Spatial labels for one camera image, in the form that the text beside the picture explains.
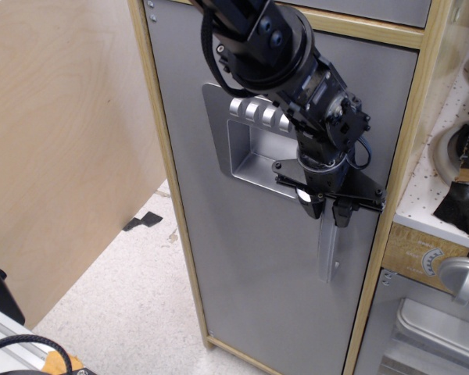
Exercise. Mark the silver oven knob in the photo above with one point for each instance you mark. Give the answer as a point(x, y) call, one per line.
point(454, 275)

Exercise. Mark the black box at left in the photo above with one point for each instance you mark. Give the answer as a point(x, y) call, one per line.
point(8, 305)

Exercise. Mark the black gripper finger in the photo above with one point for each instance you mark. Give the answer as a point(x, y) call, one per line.
point(343, 209)
point(312, 204)

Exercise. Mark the plywood board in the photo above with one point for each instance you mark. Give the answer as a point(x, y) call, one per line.
point(79, 152)

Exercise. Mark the wooden toy kitchen frame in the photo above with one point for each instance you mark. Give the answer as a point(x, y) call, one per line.
point(443, 41)

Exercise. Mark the white toy sink counter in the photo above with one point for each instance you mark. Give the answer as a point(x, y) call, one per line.
point(426, 189)

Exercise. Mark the orange tape patch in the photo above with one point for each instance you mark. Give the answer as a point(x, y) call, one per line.
point(54, 363)

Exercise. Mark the black tape on floor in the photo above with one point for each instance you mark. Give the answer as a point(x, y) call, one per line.
point(149, 220)

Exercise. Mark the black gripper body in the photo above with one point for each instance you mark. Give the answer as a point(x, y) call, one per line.
point(338, 181)

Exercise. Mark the grey toy oven door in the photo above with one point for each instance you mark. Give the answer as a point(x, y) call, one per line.
point(384, 350)

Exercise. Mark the grey freezer door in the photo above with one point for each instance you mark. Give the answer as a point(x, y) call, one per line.
point(375, 9)

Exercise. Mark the silver oven door handle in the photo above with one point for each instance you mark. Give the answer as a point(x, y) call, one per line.
point(438, 330)

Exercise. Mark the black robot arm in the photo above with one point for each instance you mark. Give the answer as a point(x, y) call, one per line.
point(261, 48)

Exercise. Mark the grey toy fridge door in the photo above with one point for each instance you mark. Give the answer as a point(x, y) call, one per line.
point(254, 252)

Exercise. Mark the silver ice dispenser panel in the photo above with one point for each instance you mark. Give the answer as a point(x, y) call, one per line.
point(250, 134)

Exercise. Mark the silver fridge door handle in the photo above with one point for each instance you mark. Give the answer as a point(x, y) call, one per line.
point(327, 263)

